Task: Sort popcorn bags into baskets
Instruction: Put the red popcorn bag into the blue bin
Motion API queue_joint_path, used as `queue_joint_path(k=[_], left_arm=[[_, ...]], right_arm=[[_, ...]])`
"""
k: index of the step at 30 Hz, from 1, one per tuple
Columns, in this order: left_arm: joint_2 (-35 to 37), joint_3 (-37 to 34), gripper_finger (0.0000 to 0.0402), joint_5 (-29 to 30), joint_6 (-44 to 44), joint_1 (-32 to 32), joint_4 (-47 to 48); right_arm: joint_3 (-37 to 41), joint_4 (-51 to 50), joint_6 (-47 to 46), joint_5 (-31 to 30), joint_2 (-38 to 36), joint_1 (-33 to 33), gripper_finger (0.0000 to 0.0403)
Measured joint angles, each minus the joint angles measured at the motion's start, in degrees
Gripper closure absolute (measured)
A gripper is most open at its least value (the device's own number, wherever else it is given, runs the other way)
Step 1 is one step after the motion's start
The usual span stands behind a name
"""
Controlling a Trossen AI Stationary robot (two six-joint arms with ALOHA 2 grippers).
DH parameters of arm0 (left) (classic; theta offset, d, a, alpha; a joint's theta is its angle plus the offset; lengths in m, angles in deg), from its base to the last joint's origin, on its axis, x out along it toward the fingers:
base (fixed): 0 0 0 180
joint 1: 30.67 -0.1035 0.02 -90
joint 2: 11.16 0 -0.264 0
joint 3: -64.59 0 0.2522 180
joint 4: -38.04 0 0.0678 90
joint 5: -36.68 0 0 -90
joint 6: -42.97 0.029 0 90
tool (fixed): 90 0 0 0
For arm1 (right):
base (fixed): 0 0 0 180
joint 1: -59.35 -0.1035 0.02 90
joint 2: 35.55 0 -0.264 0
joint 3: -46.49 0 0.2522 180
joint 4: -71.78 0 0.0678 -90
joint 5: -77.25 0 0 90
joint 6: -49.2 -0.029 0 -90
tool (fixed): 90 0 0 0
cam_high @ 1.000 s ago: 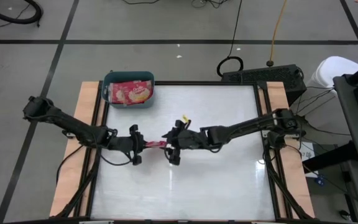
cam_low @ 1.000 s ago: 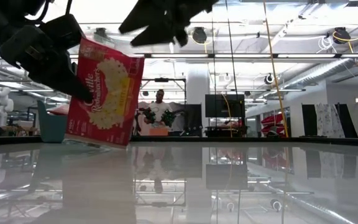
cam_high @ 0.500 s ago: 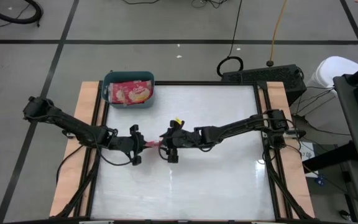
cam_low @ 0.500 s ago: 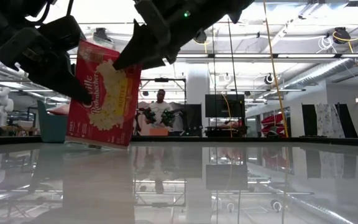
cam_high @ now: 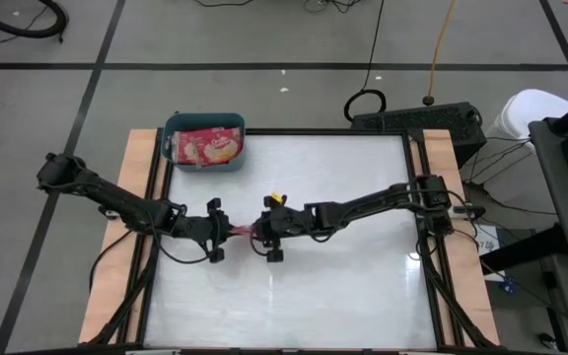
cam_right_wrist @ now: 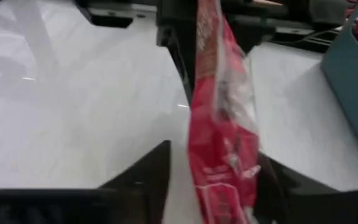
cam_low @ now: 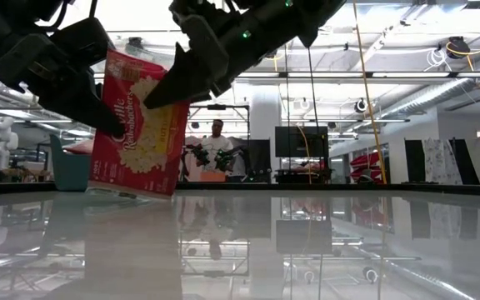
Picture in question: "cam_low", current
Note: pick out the black monitor screen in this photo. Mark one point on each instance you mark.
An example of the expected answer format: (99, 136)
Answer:
(302, 141)

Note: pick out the white humanoid robot figure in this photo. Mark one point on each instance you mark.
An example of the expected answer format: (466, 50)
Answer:
(0, 139)

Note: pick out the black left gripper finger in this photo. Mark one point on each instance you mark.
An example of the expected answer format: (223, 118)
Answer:
(83, 104)

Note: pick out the black background robot arm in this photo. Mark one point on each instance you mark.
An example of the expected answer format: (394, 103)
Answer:
(200, 156)
(225, 158)

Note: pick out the white patterned cloth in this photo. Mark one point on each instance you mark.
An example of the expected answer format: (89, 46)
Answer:
(440, 162)

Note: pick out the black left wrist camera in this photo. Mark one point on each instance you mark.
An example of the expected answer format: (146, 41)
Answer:
(83, 41)

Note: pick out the wooden workbench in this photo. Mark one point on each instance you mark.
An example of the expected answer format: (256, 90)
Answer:
(15, 171)

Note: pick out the black upright panel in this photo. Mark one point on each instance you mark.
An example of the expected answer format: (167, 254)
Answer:
(414, 162)
(469, 166)

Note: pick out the black equipment cart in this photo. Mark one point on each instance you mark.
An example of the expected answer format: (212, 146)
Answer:
(302, 171)

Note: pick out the teal plastic basket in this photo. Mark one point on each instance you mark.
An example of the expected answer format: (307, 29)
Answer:
(71, 171)

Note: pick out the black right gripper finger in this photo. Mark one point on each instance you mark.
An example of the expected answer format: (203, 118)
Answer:
(181, 87)

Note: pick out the person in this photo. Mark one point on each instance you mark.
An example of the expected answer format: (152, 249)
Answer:
(217, 146)

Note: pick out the orange box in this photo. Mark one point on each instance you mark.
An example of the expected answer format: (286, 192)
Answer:
(213, 177)

